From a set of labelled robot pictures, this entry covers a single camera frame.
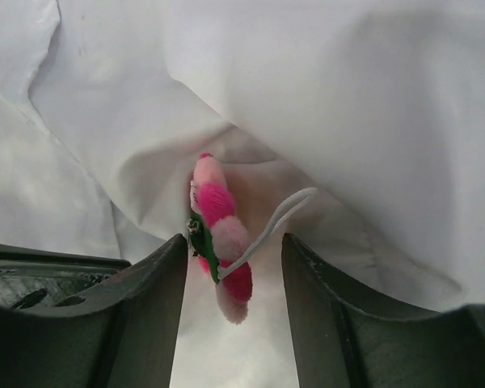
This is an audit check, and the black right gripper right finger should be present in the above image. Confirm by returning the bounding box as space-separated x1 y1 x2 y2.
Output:
281 234 485 388

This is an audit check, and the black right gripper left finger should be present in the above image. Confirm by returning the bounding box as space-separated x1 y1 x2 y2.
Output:
0 235 187 387

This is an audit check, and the pink flower brooch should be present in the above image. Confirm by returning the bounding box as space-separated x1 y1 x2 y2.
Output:
187 153 318 324

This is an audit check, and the white shirt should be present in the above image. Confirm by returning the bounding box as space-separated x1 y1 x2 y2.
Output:
0 1 485 387

